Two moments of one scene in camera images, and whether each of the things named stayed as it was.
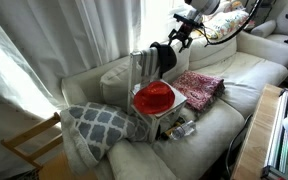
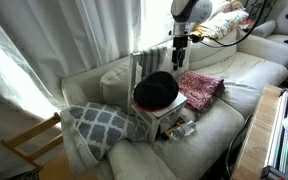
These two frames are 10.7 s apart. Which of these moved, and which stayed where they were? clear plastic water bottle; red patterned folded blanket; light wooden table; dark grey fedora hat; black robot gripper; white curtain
Moved: black robot gripper; dark grey fedora hat
Stayed: clear plastic water bottle; red patterned folded blanket; light wooden table; white curtain
